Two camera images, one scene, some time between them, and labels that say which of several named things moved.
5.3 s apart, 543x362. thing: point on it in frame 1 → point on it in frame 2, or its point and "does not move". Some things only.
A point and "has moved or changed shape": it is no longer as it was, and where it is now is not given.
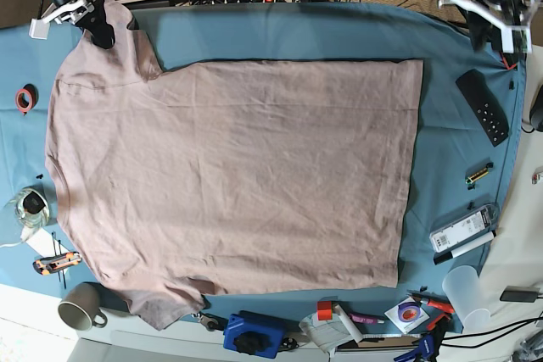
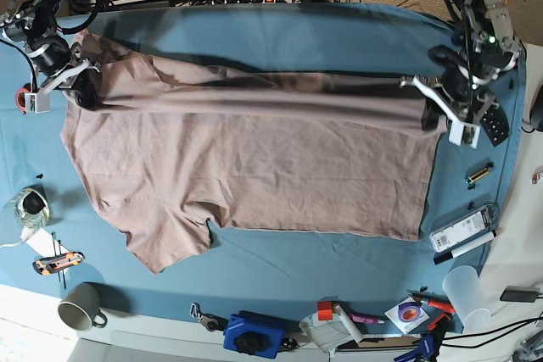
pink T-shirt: [230, 176] has moved or changed shape
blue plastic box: [237, 325] does not move
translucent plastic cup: [463, 291] does not move
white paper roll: [339, 312] does not move
